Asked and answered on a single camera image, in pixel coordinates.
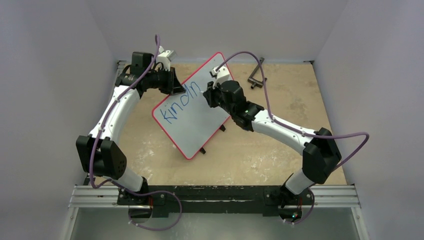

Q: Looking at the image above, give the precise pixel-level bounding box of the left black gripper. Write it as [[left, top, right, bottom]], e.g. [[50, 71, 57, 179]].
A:
[[146, 66, 186, 96]]

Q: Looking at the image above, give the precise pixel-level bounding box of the red framed whiteboard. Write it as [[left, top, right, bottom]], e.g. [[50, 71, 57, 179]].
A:
[[151, 52, 230, 160]]

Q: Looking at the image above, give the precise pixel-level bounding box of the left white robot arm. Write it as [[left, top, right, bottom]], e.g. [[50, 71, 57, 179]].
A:
[[75, 49, 186, 205]]

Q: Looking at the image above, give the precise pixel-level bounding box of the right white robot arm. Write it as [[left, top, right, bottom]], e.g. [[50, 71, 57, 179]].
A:
[[203, 80, 342, 204]]

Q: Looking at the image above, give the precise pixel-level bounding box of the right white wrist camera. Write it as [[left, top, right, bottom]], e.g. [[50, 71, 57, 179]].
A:
[[209, 66, 231, 89]]

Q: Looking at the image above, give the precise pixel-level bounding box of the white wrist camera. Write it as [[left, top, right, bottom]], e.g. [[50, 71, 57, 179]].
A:
[[155, 45, 177, 71], [209, 66, 231, 89]]

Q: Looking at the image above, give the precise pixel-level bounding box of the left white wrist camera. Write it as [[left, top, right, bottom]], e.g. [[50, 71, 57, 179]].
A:
[[155, 45, 177, 71]]

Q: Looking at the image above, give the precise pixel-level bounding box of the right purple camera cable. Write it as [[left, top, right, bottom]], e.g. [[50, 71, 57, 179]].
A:
[[215, 50, 371, 173]]

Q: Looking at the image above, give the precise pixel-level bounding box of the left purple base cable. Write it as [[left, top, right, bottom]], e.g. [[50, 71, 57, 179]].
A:
[[127, 188, 183, 232]]

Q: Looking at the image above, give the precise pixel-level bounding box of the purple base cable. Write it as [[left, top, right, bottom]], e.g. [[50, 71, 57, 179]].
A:
[[282, 188, 314, 226], [127, 188, 183, 232]]

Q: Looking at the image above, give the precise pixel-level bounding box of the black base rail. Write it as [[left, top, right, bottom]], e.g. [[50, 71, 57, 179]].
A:
[[117, 185, 314, 219]]

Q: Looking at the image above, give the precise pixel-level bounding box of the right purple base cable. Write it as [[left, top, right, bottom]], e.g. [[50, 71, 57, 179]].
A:
[[282, 188, 314, 226]]

